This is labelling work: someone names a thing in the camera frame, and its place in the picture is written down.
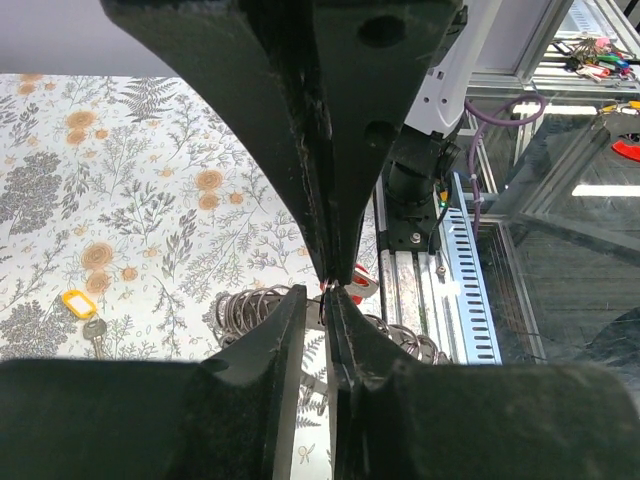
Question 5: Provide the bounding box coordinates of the large metal keyring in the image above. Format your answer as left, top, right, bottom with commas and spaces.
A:
212, 285, 452, 365

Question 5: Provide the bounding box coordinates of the grey slotted cable duct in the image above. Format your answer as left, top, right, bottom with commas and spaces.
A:
441, 173, 502, 365

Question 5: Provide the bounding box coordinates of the silver key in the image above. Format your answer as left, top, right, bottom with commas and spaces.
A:
82, 317, 107, 360

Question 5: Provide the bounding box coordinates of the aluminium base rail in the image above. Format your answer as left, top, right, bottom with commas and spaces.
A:
374, 179, 467, 364

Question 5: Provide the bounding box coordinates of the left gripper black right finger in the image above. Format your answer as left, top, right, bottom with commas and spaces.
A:
324, 287, 639, 479

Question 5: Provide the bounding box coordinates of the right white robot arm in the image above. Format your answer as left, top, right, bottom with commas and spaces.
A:
102, 1, 499, 284

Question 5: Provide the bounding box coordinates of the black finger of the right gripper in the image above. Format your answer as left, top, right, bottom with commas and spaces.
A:
101, 1, 335, 282
313, 1, 463, 284

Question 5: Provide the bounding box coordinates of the bunch of coloured keys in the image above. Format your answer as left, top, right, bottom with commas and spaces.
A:
551, 36, 639, 83

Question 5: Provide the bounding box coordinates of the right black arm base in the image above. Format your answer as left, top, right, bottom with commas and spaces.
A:
381, 125, 464, 255

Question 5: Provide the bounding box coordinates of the yellow key tag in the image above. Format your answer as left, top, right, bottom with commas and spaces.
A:
61, 290, 97, 320

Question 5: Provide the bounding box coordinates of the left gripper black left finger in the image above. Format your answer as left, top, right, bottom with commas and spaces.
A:
1, 285, 306, 479

